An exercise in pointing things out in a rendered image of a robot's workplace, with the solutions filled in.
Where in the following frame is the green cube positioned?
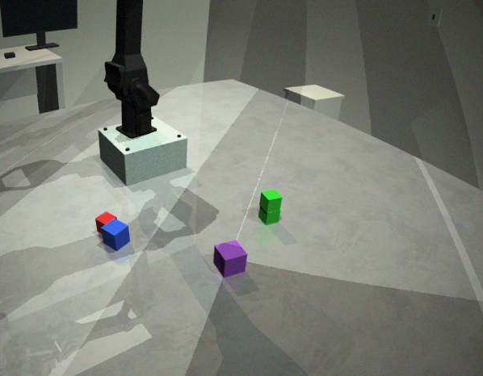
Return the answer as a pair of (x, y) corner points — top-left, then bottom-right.
(259, 190), (283, 213)
(258, 207), (281, 225)

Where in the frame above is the blue cube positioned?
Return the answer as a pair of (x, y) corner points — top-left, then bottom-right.
(101, 219), (130, 251)

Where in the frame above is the red block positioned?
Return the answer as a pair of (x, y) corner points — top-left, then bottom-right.
(95, 212), (117, 233)

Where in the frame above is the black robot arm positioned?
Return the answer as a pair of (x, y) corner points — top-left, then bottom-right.
(104, 0), (160, 139)

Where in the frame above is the purple cube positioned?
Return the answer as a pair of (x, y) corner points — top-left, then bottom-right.
(213, 240), (247, 278)

